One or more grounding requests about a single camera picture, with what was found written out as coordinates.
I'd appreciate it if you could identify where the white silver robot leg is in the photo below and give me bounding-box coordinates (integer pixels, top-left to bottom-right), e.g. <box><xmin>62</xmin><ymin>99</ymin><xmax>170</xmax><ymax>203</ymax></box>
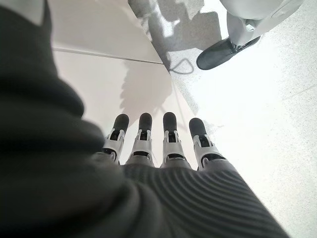
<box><xmin>219</xmin><ymin>0</ymin><xmax>305</xmax><ymax>48</ymax></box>

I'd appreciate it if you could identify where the thin gray floor cable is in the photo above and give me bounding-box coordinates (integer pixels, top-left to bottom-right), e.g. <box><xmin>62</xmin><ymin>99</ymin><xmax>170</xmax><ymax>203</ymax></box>
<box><xmin>170</xmin><ymin>58</ymin><xmax>196</xmax><ymax>75</ymax></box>

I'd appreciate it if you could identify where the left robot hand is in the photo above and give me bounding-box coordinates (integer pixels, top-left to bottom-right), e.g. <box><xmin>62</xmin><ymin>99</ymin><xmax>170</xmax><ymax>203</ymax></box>
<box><xmin>0</xmin><ymin>4</ymin><xmax>290</xmax><ymax>238</ymax></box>

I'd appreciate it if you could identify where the glossy white cabinet front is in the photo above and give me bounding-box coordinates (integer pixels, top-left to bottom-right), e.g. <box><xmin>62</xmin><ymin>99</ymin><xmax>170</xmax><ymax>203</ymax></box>
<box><xmin>47</xmin><ymin>0</ymin><xmax>200</xmax><ymax>164</ymax></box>

